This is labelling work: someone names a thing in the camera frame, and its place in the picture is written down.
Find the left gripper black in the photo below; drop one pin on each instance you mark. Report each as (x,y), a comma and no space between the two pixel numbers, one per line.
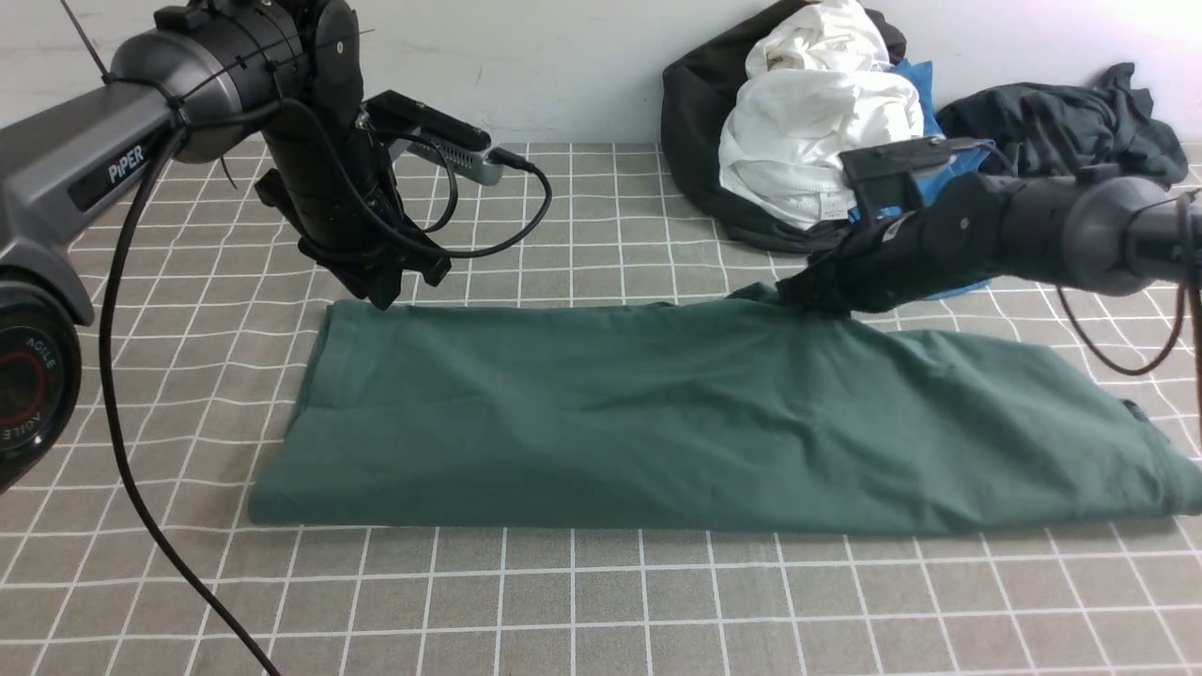
(335,186)

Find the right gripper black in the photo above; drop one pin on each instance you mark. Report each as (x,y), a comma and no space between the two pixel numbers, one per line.
(873,271)

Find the green long sleeve shirt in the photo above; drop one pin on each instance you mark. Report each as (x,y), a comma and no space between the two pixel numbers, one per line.
(738,414)

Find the left robot arm black grey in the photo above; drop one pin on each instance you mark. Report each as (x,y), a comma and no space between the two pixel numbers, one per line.
(208,75)

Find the right robot arm black grey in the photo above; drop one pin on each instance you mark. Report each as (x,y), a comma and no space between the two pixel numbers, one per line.
(1099,232)

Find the blue shirt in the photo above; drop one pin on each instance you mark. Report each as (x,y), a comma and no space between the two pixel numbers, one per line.
(930,184)

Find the dark grey crumpled shirt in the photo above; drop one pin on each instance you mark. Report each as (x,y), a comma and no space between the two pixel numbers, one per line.
(1045,130)

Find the white crumpled shirt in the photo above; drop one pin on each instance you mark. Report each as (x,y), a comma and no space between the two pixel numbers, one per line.
(819,84)

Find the black garment in pile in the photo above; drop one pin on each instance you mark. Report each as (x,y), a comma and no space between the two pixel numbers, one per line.
(700,90)

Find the grey checkered tablecloth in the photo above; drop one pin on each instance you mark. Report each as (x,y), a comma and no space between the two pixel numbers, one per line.
(217,314)

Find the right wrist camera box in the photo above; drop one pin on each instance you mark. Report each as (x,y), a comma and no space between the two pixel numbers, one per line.
(885,176)

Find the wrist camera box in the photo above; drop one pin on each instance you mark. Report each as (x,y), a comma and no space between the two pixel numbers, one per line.
(885,176)
(465,147)

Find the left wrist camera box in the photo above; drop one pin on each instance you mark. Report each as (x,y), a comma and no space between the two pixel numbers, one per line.
(465,147)

